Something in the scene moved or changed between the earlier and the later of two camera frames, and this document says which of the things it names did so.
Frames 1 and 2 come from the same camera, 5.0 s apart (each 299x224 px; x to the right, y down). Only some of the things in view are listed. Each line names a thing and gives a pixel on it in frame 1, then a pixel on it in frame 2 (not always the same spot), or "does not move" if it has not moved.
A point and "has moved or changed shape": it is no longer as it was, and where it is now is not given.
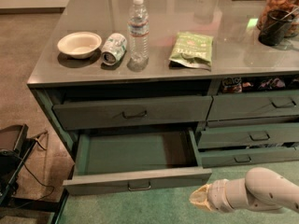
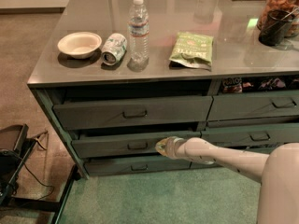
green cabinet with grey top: [148, 85] does not move
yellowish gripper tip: [217, 195] -> [180, 148]
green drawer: [116, 161] has moved or changed shape
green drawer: [228, 136] does not move
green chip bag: [192, 49] does not move
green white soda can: [114, 48] does not move
